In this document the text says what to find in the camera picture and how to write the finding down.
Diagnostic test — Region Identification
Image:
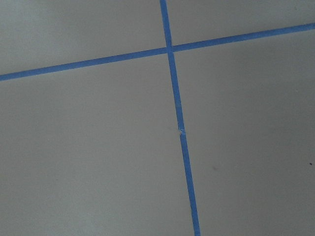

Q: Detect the crossing blue tape strip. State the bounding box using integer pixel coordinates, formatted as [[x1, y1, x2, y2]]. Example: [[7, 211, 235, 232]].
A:
[[159, 0, 201, 236]]

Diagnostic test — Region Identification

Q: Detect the long blue tape strip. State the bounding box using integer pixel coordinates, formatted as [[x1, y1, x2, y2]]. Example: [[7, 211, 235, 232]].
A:
[[0, 23, 315, 81]]

